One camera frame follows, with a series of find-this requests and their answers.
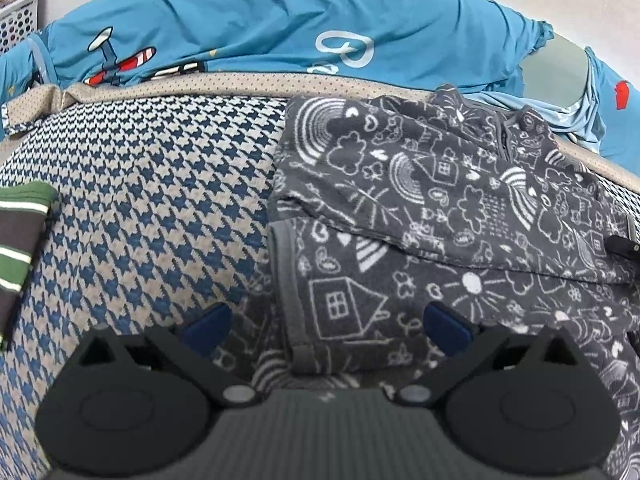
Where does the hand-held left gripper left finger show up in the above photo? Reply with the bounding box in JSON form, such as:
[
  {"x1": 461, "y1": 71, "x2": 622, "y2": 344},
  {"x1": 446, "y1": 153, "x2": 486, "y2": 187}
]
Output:
[{"x1": 75, "y1": 302, "x2": 261, "y2": 407}]

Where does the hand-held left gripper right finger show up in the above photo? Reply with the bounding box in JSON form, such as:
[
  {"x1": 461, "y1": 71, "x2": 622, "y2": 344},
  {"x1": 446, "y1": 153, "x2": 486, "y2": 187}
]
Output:
[{"x1": 393, "y1": 301, "x2": 576, "y2": 406}]

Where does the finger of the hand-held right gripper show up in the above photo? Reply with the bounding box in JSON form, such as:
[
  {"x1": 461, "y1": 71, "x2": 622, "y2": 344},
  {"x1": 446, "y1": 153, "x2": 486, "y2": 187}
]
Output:
[{"x1": 605, "y1": 232, "x2": 640, "y2": 259}]

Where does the grey doodle print fleece garment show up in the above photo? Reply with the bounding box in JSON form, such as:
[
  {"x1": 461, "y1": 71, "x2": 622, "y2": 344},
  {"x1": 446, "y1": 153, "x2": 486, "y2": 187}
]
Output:
[{"x1": 252, "y1": 84, "x2": 640, "y2": 480}]

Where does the blue houndstooth blanket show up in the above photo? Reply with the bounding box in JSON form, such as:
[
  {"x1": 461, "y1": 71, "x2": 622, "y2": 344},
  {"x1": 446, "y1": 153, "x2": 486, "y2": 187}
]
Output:
[{"x1": 0, "y1": 95, "x2": 640, "y2": 480}]

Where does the green striped folded shirt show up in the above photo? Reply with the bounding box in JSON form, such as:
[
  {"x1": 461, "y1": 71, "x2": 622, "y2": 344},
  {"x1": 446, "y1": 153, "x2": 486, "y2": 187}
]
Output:
[{"x1": 0, "y1": 182, "x2": 60, "y2": 351}]

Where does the blue airplane-print garment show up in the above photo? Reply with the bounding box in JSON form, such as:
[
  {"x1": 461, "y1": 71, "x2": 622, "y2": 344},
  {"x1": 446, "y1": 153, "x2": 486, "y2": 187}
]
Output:
[{"x1": 0, "y1": 0, "x2": 640, "y2": 161}]

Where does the white perforated plastic basket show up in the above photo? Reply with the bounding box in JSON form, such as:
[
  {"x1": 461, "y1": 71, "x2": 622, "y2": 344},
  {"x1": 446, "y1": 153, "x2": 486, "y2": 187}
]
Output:
[{"x1": 0, "y1": 0, "x2": 51, "y2": 56}]

